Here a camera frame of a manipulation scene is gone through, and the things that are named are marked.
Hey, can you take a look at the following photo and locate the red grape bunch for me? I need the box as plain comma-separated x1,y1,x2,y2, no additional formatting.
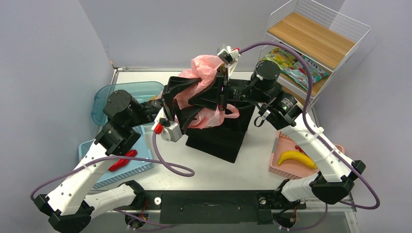
295,146,306,154

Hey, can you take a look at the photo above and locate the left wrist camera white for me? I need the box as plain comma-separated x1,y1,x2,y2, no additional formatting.
151,118,183,142

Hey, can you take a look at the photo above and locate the white wire wooden shelf rack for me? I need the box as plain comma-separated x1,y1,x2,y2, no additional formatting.
248,0,372,128

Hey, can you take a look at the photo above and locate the pink plastic grocery bag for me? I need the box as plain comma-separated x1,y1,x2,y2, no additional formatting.
157,54,241,130

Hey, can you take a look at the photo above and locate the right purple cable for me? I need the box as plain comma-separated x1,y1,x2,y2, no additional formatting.
238,42,381,210

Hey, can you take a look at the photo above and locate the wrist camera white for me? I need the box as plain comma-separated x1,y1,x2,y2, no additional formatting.
151,118,183,142
217,44,241,79

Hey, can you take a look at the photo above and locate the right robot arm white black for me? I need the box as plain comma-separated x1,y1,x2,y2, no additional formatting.
243,60,366,208

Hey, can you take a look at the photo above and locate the teal Fox's candy bag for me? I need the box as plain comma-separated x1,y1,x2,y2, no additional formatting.
284,55,330,90

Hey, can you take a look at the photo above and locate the blue perforated plastic basket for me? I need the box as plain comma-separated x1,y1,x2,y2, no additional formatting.
93,125,154,189

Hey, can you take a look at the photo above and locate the yellow banana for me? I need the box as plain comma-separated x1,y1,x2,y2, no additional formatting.
277,150,317,169

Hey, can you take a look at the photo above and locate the teal transparent plastic tray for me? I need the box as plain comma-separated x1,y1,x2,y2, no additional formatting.
91,81,164,126

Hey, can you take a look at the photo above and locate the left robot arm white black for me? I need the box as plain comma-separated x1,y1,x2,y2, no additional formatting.
31,76,200,233

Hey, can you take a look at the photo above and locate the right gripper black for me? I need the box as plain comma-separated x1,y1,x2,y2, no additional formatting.
189,67,269,113

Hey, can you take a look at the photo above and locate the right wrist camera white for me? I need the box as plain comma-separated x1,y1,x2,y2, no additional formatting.
217,44,241,79

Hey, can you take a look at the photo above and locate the green Fox's candy bag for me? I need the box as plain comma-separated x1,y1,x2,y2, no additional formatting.
261,47,297,69

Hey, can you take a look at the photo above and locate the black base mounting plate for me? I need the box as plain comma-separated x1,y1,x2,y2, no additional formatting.
113,190,307,225

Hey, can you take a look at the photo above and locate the pink perforated plastic basket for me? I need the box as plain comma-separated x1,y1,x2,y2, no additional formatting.
269,131,349,180

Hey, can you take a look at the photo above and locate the red chili pepper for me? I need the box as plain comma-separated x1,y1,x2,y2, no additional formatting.
108,150,138,172

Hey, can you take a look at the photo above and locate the black fabric grocery bag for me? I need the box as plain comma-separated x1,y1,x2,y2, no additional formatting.
185,79,257,164

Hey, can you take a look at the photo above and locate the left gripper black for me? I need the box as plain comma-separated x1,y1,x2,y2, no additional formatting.
128,77,201,131

